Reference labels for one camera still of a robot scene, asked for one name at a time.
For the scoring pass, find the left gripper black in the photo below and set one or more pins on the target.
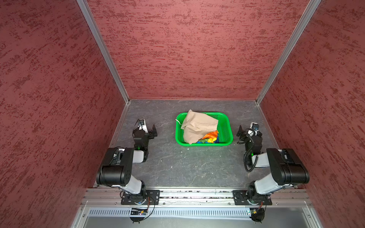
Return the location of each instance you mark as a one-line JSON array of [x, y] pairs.
[[145, 132]]

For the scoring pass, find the slotted cable duct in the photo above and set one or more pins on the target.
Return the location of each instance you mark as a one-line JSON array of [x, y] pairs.
[[188, 213]]

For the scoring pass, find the left circuit board with wires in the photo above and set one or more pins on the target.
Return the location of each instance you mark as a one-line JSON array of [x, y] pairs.
[[138, 215]]

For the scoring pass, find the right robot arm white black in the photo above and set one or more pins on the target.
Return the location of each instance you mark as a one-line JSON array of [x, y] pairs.
[[286, 169]]

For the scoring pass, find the beige shorts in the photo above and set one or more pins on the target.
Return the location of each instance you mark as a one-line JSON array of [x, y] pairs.
[[196, 125]]

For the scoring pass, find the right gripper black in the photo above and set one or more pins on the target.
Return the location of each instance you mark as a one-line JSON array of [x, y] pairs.
[[247, 135]]

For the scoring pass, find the right circuit board with wires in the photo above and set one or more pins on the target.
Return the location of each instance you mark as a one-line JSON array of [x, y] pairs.
[[258, 214]]

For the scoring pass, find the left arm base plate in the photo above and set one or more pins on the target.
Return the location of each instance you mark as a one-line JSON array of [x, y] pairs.
[[144, 198]]

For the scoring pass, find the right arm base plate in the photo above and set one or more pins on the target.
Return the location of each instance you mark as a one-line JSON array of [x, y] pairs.
[[245, 198]]

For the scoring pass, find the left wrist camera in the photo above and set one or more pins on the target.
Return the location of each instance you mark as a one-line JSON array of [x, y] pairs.
[[141, 124]]

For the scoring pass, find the aluminium corner post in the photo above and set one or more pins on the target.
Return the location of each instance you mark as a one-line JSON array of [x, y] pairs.
[[86, 11], [296, 34]]

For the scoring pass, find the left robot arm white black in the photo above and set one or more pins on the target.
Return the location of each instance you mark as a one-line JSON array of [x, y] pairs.
[[115, 170]]

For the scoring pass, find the left aluminium corner post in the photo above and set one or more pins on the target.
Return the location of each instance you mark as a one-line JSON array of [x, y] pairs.
[[86, 11]]

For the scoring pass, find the multicolour shorts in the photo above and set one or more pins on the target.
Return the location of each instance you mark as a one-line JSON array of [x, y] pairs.
[[210, 138]]

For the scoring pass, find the green plastic basket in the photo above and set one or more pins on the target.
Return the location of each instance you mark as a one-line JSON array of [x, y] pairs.
[[224, 129]]

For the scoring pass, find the circuit board with wires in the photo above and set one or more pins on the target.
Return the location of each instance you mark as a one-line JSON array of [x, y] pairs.
[[258, 214], [138, 215]]

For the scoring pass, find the right aluminium corner post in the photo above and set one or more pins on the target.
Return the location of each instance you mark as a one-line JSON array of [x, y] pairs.
[[296, 34]]

